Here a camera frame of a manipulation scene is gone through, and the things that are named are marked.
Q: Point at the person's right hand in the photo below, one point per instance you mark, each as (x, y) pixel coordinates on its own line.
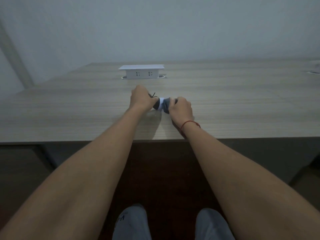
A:
(182, 109)

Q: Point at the person's left hand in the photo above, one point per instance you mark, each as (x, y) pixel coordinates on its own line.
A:
(141, 98)

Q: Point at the person's left fingers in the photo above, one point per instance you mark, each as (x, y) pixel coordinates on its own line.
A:
(150, 98)

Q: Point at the person's right fingers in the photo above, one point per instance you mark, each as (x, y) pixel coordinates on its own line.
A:
(173, 104)

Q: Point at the dark shoelace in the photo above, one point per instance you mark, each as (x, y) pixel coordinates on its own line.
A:
(152, 95)

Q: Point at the small grey and white shoe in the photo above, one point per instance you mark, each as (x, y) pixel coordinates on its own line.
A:
(162, 104)

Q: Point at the person's right forearm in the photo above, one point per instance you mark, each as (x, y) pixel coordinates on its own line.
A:
(240, 184)

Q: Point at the person's left forearm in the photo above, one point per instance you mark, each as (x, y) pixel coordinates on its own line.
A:
(75, 177)

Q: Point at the white pop-up power socket box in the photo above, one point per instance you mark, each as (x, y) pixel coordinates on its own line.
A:
(141, 71)

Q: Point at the person's grey trousers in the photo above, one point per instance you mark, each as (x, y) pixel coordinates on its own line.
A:
(172, 224)

